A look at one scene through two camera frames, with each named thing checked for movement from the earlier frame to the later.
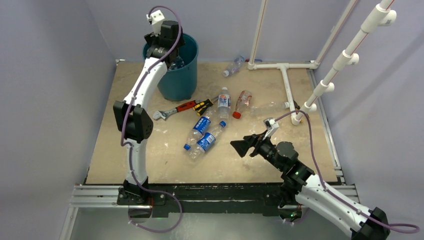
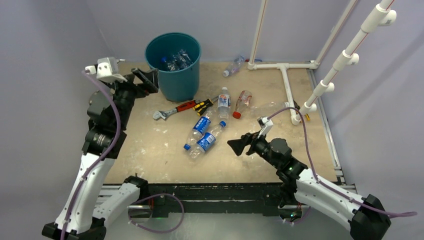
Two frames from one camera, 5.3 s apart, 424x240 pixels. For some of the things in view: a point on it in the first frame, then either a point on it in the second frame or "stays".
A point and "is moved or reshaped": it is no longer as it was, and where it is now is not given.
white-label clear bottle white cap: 224,102 stays
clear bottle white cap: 179,63 is moved or reshaped
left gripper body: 153,40 → 128,91
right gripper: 242,146 stays
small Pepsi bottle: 207,140 stays
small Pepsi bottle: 199,129 stays
